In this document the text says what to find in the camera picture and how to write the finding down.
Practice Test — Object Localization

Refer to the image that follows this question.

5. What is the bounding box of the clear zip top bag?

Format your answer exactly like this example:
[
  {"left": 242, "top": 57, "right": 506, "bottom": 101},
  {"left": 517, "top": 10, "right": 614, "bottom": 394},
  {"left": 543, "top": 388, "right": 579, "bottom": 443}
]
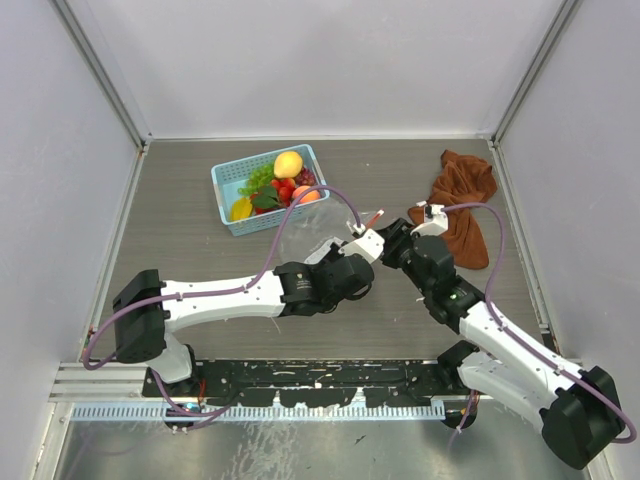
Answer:
[{"left": 277, "top": 198, "right": 355, "bottom": 263}]

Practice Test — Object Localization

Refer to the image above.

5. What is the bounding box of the orange peach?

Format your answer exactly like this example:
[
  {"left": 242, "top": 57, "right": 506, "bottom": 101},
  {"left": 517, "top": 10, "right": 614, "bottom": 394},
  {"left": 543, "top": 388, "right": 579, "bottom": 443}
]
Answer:
[{"left": 292, "top": 185, "right": 321, "bottom": 204}]

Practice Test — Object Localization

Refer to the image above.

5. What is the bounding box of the light blue plastic basket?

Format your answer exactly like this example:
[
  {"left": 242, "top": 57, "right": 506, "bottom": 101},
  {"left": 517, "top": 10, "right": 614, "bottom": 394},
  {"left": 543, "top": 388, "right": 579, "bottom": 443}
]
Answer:
[{"left": 211, "top": 144, "right": 325, "bottom": 236}]

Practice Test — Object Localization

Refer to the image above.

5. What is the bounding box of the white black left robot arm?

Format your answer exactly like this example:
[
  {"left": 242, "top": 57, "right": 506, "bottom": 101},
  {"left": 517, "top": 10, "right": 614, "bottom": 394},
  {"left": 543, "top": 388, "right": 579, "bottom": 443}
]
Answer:
[{"left": 113, "top": 232, "right": 383, "bottom": 396}]

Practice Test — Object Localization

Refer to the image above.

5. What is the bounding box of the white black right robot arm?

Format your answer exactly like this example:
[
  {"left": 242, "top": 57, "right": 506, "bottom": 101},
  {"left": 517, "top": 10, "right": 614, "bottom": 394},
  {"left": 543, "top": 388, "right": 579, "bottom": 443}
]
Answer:
[{"left": 378, "top": 219, "right": 625, "bottom": 470}]

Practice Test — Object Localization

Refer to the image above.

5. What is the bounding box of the brown cloth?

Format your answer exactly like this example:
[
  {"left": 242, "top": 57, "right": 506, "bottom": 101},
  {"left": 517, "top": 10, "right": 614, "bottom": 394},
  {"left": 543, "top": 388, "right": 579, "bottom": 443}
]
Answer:
[{"left": 428, "top": 150, "right": 497, "bottom": 270}]

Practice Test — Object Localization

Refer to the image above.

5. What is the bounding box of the red strawberry cluster with leaves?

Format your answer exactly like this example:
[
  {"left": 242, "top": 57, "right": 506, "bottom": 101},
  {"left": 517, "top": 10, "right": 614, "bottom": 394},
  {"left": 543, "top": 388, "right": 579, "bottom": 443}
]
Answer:
[{"left": 249, "top": 178, "right": 296, "bottom": 215}]

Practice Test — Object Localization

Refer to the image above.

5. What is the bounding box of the purple grape bunch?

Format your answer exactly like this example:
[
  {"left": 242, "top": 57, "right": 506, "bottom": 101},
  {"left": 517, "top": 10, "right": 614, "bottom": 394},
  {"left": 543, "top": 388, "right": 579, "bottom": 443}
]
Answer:
[{"left": 294, "top": 168, "right": 317, "bottom": 186}]

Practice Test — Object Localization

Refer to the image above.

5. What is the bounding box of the yellow star fruit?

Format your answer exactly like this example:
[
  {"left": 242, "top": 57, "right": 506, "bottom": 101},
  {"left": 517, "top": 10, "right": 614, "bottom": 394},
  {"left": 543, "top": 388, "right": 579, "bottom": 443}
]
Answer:
[{"left": 230, "top": 197, "right": 253, "bottom": 222}]

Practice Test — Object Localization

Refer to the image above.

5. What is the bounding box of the green grape bunch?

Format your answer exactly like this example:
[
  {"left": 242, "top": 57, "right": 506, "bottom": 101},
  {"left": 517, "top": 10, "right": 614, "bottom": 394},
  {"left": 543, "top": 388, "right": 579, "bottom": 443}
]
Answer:
[{"left": 238, "top": 163, "right": 274, "bottom": 197}]

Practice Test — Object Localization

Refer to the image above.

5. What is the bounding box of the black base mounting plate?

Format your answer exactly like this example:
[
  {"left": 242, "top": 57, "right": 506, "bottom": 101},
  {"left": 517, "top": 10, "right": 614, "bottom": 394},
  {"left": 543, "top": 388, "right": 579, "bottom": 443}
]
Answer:
[{"left": 164, "top": 360, "right": 470, "bottom": 408}]

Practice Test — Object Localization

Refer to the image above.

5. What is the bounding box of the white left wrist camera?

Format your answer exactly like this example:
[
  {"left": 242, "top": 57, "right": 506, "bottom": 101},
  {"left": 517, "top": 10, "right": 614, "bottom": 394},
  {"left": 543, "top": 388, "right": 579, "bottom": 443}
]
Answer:
[{"left": 339, "top": 229, "right": 384, "bottom": 264}]

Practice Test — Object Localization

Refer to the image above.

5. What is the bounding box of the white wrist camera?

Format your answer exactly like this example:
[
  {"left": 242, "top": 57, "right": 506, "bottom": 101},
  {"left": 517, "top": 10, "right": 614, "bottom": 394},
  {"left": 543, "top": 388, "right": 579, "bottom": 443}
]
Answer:
[
  {"left": 339, "top": 229, "right": 384, "bottom": 264},
  {"left": 408, "top": 201, "right": 449, "bottom": 236}
]

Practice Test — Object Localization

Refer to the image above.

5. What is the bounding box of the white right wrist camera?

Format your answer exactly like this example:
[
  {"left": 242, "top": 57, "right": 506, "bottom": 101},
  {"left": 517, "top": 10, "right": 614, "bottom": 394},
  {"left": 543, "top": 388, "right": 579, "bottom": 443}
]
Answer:
[{"left": 408, "top": 201, "right": 449, "bottom": 236}]

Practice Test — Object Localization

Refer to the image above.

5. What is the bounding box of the slotted cable duct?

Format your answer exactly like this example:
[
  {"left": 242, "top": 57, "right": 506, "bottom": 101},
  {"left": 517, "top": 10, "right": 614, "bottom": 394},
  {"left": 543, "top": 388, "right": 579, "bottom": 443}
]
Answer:
[{"left": 70, "top": 400, "right": 446, "bottom": 422}]

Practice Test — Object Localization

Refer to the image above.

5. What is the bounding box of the right aluminium frame post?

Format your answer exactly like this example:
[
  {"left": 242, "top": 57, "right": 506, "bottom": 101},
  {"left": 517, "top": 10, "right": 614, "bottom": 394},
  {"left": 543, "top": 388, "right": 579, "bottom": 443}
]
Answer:
[{"left": 490, "top": 0, "right": 583, "bottom": 144}]

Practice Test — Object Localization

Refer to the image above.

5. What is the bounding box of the aluminium frame post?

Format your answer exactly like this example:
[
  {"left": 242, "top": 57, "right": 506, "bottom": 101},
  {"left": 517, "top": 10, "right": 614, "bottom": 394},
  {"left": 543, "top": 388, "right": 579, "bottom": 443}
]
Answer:
[
  {"left": 50, "top": 1, "right": 153, "bottom": 149},
  {"left": 490, "top": 0, "right": 583, "bottom": 144}
]

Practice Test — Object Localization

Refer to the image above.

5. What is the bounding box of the left aluminium frame post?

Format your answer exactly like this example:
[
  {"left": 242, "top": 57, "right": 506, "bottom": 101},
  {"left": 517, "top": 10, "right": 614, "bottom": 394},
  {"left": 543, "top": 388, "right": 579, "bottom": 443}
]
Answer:
[{"left": 50, "top": 1, "right": 153, "bottom": 149}]

